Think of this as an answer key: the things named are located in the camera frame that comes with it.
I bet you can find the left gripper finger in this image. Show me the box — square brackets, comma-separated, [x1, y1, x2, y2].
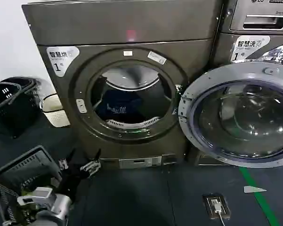
[58, 148, 77, 170]
[79, 148, 102, 178]

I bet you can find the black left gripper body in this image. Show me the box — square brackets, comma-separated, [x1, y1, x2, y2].
[58, 163, 86, 201]

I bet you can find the grey slatted laundry basket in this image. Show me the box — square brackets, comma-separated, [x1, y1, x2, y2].
[0, 145, 63, 226]

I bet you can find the dark garment with white print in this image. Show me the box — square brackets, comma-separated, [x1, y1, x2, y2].
[94, 81, 174, 123]

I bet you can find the black plastic laundry basket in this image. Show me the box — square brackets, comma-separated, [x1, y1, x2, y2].
[1, 76, 49, 111]
[0, 81, 42, 142]

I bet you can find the white dryer label sticker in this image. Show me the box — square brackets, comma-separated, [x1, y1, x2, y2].
[46, 45, 81, 78]

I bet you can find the grey front-load dryer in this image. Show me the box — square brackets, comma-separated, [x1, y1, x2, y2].
[21, 0, 224, 169]

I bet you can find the metal floor socket box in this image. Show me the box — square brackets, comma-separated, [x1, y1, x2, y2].
[202, 193, 231, 218]

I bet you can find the round glass dryer door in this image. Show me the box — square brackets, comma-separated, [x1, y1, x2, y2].
[178, 61, 283, 168]

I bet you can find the white arrow floor sticker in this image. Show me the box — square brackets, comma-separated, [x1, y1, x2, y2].
[243, 185, 267, 194]

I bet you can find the green floor tape line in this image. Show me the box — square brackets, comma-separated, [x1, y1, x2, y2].
[239, 166, 281, 226]

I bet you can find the white washer label sticker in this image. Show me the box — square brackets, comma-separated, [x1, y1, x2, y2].
[230, 35, 271, 64]

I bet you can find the grey front-load washer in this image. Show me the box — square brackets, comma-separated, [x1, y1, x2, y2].
[213, 0, 283, 167]

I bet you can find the white plug with cable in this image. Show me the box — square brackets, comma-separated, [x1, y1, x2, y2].
[210, 198, 228, 226]

